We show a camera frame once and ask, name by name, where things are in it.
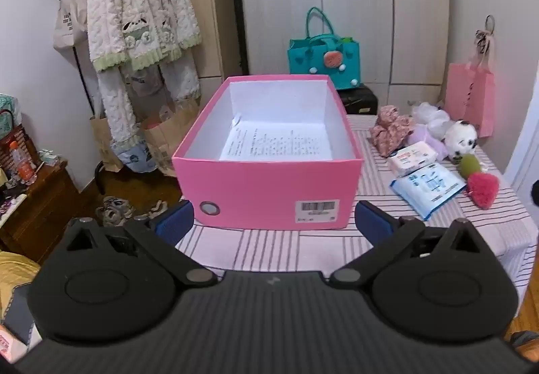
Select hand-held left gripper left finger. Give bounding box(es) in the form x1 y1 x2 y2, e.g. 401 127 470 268
63 200 217 288

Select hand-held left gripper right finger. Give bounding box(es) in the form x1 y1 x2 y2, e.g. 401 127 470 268
329 201 485 288

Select blue wet wipes pack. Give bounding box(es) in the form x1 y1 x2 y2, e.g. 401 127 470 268
389 163 467 220

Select white tissue pack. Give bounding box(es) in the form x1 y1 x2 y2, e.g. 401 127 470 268
387 145 439 178

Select pink cardboard box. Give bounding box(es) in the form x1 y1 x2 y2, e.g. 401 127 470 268
172 76 364 230

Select pink floral cloth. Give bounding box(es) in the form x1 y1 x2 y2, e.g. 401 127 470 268
370 105 416 157

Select pink fluffy puff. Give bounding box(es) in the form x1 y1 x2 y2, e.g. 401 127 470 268
467 173 501 210

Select panda plush toy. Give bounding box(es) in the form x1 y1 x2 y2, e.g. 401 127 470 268
444 120 479 165

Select white mesh bath sponge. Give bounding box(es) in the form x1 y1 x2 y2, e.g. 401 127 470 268
410 101 452 139

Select blue patterned bag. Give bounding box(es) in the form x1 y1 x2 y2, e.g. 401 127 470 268
116 142 152 174

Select brown paper bag green label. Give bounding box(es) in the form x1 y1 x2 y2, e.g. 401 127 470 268
139 98 201 178

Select striped tablecloth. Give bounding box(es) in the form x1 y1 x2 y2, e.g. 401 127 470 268
175 115 533 304

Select plain brown paper bag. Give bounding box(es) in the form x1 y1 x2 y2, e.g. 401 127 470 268
90 113 125 173

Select green makeup sponge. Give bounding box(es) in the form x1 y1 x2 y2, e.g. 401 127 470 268
458 154 483 179

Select black suitcase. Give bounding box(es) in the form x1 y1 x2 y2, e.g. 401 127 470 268
337 84 380 116

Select printed paper sheet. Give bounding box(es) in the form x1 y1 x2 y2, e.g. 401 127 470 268
219 120 333 162

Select dark wooden side cabinet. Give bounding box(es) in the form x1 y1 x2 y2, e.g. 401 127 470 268
0 159 81 266

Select pink paper bag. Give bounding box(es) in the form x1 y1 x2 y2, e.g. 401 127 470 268
445 61 496 138

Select orange drink bottle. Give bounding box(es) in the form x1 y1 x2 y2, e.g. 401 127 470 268
8 142 38 185

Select white door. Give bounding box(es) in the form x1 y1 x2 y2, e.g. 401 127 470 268
503 94 539 200

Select yellow blanket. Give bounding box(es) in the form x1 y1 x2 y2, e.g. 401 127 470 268
0 250 41 326

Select teal felt tote bag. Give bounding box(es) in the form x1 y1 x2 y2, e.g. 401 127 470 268
288 7 362 90

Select black clothes rack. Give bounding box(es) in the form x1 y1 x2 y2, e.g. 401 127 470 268
59 0 106 194

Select green tissue box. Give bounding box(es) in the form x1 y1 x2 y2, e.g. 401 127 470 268
0 94 23 139

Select white knitted cardigan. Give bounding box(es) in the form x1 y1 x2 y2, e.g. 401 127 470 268
86 0 202 173

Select hanging hair ties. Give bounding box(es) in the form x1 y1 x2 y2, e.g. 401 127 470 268
476 15 496 57

